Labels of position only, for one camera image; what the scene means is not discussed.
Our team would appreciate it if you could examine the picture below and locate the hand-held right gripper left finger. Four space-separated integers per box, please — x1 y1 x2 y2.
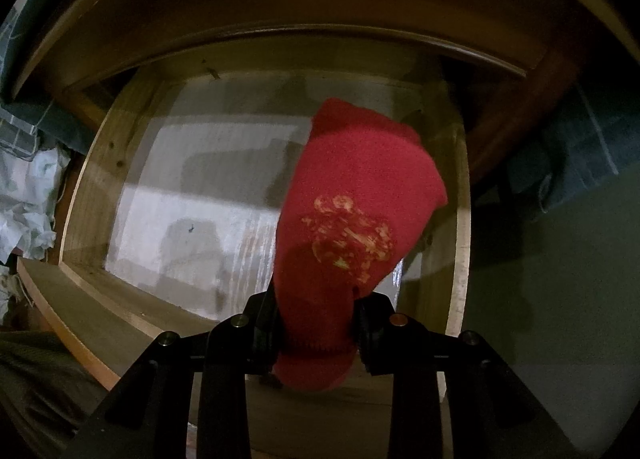
62 289 281 459

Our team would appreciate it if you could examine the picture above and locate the olive fabric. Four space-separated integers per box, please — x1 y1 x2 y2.
0 331 113 459

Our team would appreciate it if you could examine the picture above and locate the white crumpled plastic bag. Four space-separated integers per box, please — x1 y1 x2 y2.
0 144 71 262

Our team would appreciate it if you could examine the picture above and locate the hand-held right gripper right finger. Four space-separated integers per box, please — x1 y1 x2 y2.
350 291 581 459

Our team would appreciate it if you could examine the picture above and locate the wooden drawer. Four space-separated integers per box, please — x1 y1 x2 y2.
17 56 473 459

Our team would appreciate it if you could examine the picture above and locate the red sock with gold print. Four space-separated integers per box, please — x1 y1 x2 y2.
272 98 448 392

